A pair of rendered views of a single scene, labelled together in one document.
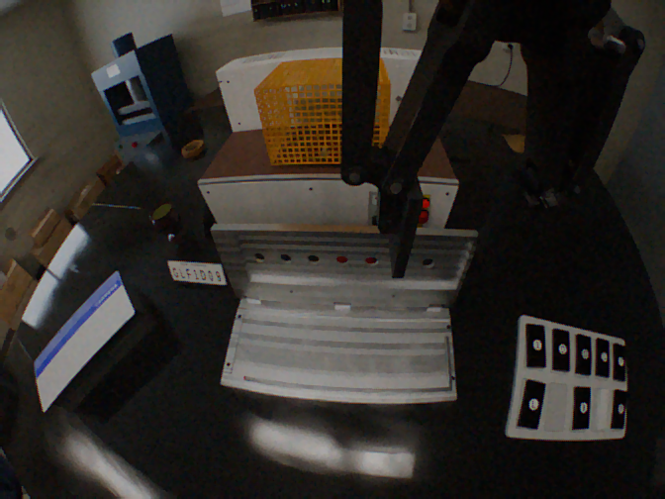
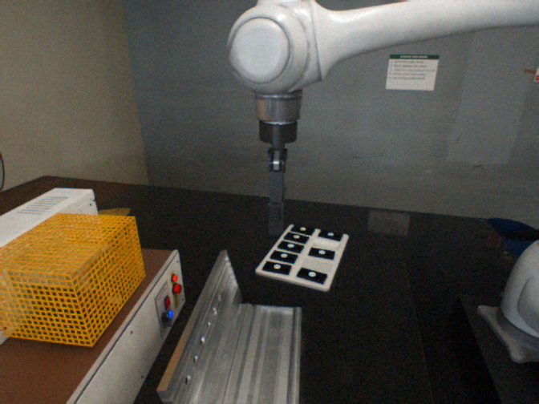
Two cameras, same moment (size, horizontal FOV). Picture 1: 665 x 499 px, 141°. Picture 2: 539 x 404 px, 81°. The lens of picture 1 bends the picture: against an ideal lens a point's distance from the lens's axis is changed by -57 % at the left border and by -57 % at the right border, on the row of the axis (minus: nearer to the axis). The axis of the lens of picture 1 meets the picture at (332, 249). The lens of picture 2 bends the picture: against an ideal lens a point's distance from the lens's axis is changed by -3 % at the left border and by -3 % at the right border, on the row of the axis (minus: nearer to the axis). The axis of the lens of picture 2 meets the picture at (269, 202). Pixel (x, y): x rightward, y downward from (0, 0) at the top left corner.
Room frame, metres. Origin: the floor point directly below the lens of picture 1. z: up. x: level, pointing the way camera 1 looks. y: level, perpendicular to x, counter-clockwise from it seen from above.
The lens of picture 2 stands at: (0.14, 0.57, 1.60)
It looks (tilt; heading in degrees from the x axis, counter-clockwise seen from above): 23 degrees down; 267
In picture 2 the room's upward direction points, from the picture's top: straight up
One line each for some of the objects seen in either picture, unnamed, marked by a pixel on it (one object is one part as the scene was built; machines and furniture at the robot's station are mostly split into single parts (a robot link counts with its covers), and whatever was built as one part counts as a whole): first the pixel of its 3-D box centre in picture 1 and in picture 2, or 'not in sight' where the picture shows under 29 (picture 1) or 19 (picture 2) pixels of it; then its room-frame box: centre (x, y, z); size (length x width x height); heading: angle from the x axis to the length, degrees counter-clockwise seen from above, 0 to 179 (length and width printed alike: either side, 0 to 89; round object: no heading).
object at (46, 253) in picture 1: (54, 244); not in sight; (1.38, 3.01, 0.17); 0.55 x 0.41 x 0.35; 163
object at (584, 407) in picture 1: (582, 408); (322, 253); (-0.12, -0.50, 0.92); 0.10 x 0.05 x 0.01; 158
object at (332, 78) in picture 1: (329, 105); (71, 272); (0.54, -0.02, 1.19); 0.23 x 0.20 x 0.17; 81
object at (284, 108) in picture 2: not in sight; (278, 106); (0.09, -0.07, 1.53); 0.09 x 0.09 x 0.06
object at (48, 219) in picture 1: (44, 225); not in sight; (1.43, 3.02, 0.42); 0.41 x 0.36 x 0.15; 163
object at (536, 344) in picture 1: (535, 346); (277, 268); (0.07, -0.42, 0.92); 0.10 x 0.05 x 0.01; 160
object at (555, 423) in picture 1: (580, 382); (305, 252); (-0.06, -0.53, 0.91); 0.40 x 0.27 x 0.01; 65
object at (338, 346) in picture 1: (339, 347); (257, 366); (0.14, 0.00, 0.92); 0.44 x 0.21 x 0.04; 81
